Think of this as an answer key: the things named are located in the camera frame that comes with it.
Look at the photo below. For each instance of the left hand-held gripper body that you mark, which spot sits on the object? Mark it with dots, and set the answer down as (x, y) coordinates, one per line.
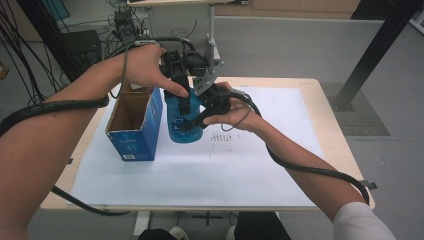
(193, 65)

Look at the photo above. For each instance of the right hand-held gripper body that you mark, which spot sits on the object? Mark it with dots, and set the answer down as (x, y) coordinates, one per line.
(216, 100)

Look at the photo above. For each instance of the blue plastic bottle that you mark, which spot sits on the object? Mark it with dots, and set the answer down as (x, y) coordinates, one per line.
(186, 133)

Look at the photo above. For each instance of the blue cardboard box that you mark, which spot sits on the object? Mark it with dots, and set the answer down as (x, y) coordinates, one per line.
(140, 140)

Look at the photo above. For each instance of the person's right hand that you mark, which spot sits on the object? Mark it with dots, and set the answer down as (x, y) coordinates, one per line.
(240, 116)

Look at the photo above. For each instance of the person's left hand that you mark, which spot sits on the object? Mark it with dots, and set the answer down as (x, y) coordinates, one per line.
(143, 66)

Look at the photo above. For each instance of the background table with metal leg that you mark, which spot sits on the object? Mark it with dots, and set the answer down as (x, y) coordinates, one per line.
(212, 33)

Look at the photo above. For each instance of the white paper sheet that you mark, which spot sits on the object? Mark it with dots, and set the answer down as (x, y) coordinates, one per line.
(233, 173)

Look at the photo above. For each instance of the black computer tower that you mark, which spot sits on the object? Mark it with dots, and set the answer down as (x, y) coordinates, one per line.
(83, 46)

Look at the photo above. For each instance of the white shoe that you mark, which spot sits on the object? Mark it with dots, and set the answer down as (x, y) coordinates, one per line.
(178, 233)
(231, 233)

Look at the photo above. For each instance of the white table leg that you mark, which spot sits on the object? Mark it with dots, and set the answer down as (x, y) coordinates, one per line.
(141, 225)

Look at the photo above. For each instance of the wooden cabinet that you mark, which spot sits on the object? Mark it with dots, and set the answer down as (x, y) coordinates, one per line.
(300, 8)

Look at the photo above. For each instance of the black slanted pole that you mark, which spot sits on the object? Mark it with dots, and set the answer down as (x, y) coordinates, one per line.
(50, 36)

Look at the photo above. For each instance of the grey-green floor mat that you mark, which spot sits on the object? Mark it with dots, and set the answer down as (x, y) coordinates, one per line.
(366, 113)

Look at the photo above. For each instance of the white sleeve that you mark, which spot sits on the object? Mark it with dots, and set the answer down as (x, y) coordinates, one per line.
(360, 223)

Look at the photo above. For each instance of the black metal stand post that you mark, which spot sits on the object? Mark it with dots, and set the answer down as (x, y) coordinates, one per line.
(376, 46)

